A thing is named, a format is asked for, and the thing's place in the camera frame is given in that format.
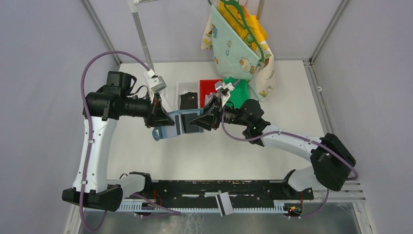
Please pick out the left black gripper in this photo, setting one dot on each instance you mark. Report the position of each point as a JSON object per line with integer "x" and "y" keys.
{"x": 156, "y": 115}

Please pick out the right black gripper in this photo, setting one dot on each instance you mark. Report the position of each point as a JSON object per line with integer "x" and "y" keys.
{"x": 206, "y": 121}

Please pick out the blue card holder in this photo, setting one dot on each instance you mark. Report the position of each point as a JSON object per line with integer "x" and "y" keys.
{"x": 164, "y": 132}

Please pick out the black card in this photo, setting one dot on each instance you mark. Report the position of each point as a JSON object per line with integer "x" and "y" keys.
{"x": 187, "y": 127}

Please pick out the white magnetic stripe card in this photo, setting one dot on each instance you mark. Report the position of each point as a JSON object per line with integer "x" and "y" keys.
{"x": 224, "y": 204}

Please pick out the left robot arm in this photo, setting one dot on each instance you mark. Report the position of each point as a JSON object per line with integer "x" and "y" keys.
{"x": 91, "y": 187}

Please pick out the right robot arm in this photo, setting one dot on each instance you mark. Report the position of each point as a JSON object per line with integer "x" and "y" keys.
{"x": 331, "y": 162}

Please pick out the credit cards in red bin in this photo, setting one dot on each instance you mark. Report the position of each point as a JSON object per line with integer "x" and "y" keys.
{"x": 209, "y": 97}

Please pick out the black cards in white bin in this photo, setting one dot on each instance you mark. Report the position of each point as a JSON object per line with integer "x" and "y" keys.
{"x": 188, "y": 101}

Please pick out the red plastic bin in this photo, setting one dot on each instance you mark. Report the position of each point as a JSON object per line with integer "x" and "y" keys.
{"x": 206, "y": 87}

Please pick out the green plastic bin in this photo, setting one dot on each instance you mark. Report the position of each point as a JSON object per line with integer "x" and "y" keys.
{"x": 240, "y": 93}

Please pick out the white plastic bin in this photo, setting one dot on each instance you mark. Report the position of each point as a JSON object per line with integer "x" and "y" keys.
{"x": 184, "y": 87}

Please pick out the mint cartoon print cloth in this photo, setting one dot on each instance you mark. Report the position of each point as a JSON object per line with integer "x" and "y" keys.
{"x": 260, "y": 78}

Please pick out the yellow garment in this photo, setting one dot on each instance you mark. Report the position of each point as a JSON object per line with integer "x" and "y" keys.
{"x": 234, "y": 19}

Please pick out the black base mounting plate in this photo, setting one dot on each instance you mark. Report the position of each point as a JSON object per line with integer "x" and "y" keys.
{"x": 242, "y": 193}

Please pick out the green clothes hanger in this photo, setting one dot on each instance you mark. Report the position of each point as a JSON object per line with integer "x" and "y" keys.
{"x": 234, "y": 35}

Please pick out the white clothes rack stand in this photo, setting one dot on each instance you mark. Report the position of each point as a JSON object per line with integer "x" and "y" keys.
{"x": 133, "y": 5}

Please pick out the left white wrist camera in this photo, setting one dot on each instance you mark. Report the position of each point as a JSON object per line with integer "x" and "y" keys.
{"x": 155, "y": 83}

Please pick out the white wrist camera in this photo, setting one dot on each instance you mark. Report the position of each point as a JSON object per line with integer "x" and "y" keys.
{"x": 155, "y": 83}
{"x": 224, "y": 91}

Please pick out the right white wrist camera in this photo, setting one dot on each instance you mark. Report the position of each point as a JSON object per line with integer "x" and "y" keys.
{"x": 224, "y": 91}

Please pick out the white slotted cable duct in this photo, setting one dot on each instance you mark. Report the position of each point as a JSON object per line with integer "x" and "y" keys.
{"x": 137, "y": 206}

